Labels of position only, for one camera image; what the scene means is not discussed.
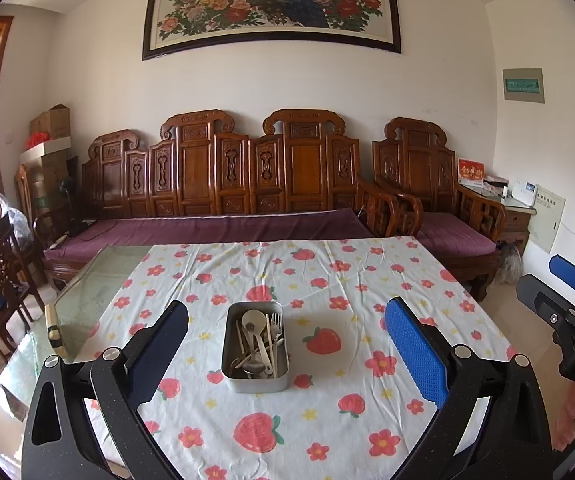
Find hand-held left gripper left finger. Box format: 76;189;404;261
20;300;189;480

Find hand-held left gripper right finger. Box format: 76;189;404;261
385;296;553;480

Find beige plastic spoon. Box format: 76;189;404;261
242;310;274;378

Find small metal spoon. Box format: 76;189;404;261
242;345;267;377

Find rectangular metal tin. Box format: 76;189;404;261
221;301;291;394

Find large metal fork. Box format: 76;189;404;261
260;312;283;361

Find beige plastic fork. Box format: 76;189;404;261
266;337;288;377

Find grey fluffy bag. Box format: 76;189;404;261
495;245;524;286

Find wooden side table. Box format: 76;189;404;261
457;182;538;256

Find white desk device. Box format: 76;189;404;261
510;180;538;206

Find cream stick-shaped object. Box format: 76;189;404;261
45;305;66;356

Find floral strawberry tablecloth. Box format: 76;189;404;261
70;236;515;480

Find purple armchair cushion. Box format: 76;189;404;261
416;211;497;256

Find red desk calendar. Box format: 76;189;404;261
457;158;485;186

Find black standing fan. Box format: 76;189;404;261
58;180;88;236

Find carved wooden sofa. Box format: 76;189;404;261
42;108;423;281

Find clear plastic bag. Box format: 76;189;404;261
0;192;31;251

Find carved wooden armchair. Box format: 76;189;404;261
372;116;507;301

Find stack of cardboard boxes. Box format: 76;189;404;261
20;152;78;221

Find white flat box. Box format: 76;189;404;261
20;137;73;166

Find brown cardboard box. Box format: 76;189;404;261
30;104;72;142

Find framed peacock flower painting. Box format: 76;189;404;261
142;0;402;62

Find white wall panel cover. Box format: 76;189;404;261
530;185;567;255

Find green wall panel box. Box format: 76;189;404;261
502;66;544;104

